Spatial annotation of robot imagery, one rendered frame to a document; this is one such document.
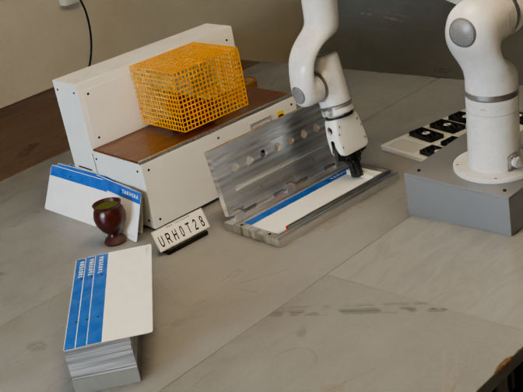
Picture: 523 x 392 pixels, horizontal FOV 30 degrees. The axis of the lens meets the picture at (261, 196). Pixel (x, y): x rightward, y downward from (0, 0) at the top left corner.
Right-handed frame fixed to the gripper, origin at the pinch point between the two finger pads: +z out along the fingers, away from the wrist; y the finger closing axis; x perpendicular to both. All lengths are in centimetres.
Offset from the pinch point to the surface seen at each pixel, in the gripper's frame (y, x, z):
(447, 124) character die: 41.3, 2.6, 2.0
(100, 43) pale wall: 47, 188, -45
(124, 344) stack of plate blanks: -91, -24, 1
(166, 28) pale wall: 84, 192, -41
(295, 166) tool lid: -11.1, 10.1, -5.6
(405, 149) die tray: 23.1, 3.4, 3.1
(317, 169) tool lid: -4.3, 10.1, -2.0
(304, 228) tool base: -27.5, -6.9, 4.8
